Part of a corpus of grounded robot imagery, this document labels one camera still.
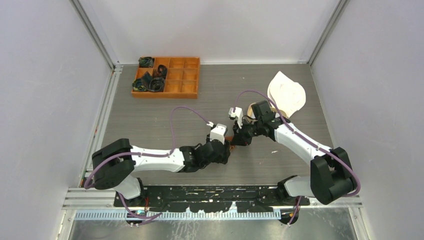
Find white bucket hat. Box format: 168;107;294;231
267;71;307;118

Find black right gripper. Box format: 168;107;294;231
231;117;263;147

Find orange wooden compartment organizer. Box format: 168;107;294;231
131;56;201;99

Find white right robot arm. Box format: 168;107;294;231
228;100;359;206

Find black rolled belt lower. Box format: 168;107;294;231
148;77;166;93

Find dark rolled belt top-left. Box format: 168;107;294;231
138;56;155;68

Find beige oval tray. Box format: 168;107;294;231
246;102;278;119

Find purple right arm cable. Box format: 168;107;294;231
233;90;362;198

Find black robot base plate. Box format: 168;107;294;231
125;185;298;213

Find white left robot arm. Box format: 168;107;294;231
84;138;231;207

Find black rolled belt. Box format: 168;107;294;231
148;77;166;93
156;64;168;79

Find black rolled belt centre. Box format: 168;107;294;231
156;64;168;79

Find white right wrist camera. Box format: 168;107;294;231
228;107;244;129

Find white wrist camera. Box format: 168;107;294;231
206;121;228;145
228;107;244;129

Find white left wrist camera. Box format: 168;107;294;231
206;121;228;145

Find orange leather card holder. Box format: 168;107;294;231
225;136;236;152

